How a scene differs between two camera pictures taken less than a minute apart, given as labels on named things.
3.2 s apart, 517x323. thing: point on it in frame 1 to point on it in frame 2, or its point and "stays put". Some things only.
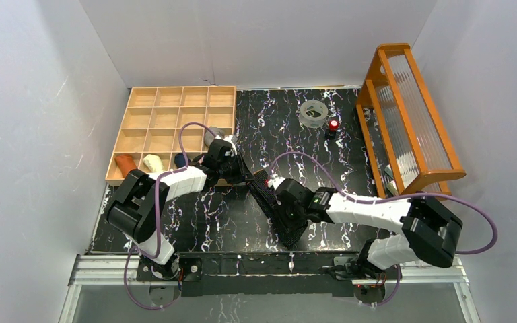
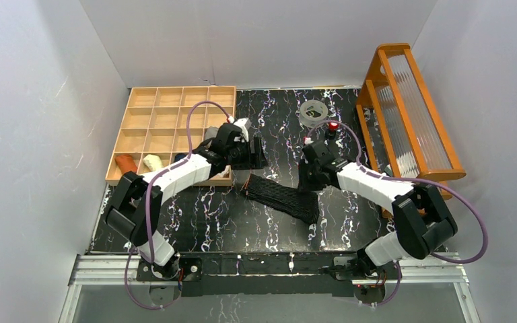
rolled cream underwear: x=154 y=163 stays put
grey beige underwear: x=209 y=138 stays put
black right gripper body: x=281 y=210 to x=309 y=177
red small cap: x=333 y=125 stays put
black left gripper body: x=235 y=167 to x=253 y=153
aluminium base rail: x=99 y=270 stays put
